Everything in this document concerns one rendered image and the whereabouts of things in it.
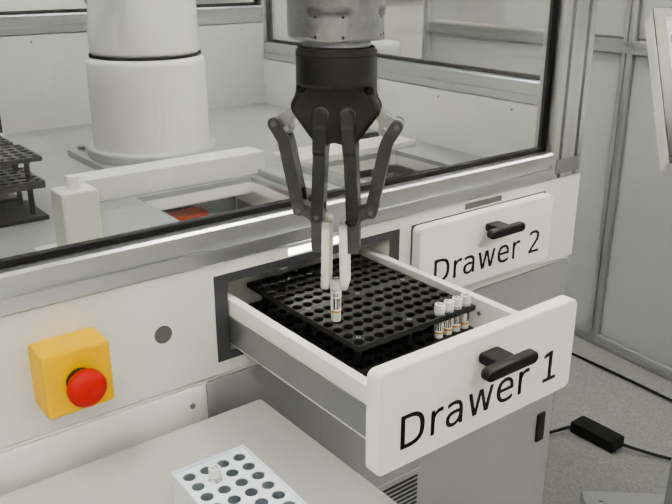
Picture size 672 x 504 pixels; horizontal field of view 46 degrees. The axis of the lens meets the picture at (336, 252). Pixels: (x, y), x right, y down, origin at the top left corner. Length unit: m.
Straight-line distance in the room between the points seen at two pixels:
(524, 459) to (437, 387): 0.78
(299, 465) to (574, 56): 0.77
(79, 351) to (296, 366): 0.22
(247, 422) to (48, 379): 0.25
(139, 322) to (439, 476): 0.65
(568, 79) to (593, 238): 1.61
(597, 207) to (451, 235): 1.73
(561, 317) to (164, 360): 0.45
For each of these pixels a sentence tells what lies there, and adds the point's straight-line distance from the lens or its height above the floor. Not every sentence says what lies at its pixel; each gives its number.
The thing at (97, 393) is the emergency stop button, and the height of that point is 0.87.
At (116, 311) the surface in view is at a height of 0.92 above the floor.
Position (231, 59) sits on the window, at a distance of 0.92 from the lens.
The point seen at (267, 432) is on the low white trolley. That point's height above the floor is 0.76.
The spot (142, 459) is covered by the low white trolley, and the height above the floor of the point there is 0.76.
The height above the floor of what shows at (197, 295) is 0.91.
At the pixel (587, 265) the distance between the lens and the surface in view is 2.93.
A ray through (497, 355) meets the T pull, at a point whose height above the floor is 0.91.
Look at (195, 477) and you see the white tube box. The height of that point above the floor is 0.79.
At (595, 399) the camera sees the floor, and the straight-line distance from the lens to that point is 2.63.
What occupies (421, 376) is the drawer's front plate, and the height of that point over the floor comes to 0.91.
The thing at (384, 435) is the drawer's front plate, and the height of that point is 0.86.
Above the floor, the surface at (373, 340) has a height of 0.90.
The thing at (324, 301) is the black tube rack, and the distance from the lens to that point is 0.94.
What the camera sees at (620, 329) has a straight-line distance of 2.90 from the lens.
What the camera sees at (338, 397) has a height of 0.86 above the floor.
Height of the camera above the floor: 1.28
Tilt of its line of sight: 20 degrees down
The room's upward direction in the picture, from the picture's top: straight up
